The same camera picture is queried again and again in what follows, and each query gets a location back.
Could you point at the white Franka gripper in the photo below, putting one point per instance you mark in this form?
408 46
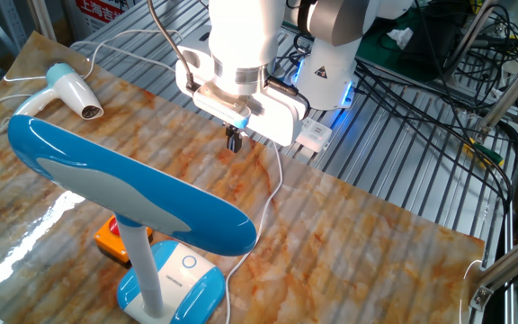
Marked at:
281 117

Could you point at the blue and white desk lamp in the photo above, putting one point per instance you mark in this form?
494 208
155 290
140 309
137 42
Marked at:
133 189

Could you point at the orange emergency stop button box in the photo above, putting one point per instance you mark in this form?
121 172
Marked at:
108 240

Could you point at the white power strip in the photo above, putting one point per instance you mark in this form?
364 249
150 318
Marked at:
315 135

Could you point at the marble pattern table mat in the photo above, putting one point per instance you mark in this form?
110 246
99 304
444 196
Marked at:
353 252

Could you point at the white and teal hair dryer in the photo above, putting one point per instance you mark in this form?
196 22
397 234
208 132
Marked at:
77 92

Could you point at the green cutting mat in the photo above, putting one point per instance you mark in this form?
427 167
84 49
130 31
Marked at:
376 49

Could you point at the red and white printed box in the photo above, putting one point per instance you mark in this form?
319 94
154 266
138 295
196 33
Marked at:
101 11

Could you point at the crumpled white paper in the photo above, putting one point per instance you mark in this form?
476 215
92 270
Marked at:
400 37

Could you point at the green and yellow tool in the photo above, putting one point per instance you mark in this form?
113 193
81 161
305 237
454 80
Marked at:
486 153

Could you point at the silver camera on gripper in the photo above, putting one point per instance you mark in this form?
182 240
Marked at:
223 105

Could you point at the long aluminium frame strut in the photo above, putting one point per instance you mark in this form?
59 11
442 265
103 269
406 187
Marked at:
511 92

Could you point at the aluminium strut with corner bracket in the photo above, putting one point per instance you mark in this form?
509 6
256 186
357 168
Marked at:
504 267

